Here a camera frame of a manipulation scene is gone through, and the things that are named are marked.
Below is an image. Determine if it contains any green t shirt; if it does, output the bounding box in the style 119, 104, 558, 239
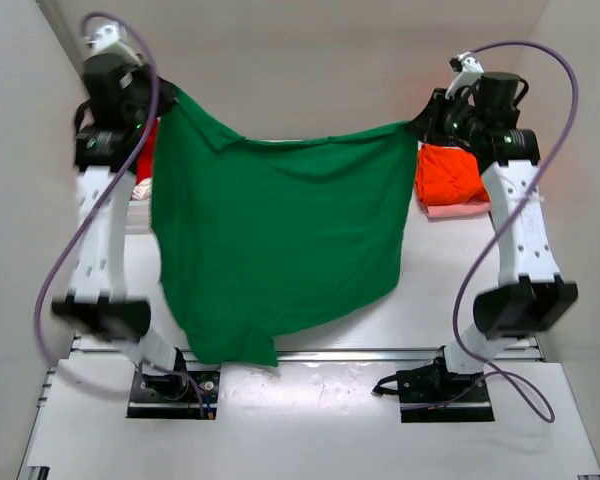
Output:
150, 92, 418, 366

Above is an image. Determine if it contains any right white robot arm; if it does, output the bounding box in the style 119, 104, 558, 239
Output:
373, 52, 578, 410

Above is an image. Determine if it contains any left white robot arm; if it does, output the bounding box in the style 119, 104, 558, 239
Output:
51, 22, 188, 400

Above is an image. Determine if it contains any orange folded t shirt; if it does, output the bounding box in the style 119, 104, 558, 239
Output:
415, 143, 491, 207

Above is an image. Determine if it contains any red t shirt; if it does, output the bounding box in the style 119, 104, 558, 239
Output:
136, 120, 159, 185

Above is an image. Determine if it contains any pink folded t shirt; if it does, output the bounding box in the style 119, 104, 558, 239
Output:
422, 202, 491, 220

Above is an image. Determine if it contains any white t shirt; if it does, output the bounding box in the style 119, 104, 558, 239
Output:
131, 177, 152, 201

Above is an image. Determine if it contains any white plastic basket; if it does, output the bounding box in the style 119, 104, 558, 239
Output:
125, 199, 152, 235

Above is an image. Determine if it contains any aluminium rail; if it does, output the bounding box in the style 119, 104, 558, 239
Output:
71, 335, 545, 363

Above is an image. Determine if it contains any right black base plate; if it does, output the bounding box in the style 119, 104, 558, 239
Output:
397, 366, 495, 423

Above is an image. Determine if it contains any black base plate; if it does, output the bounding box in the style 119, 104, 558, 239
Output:
397, 366, 495, 423
126, 364, 221, 421

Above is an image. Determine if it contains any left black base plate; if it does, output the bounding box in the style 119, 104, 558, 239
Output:
126, 364, 221, 421

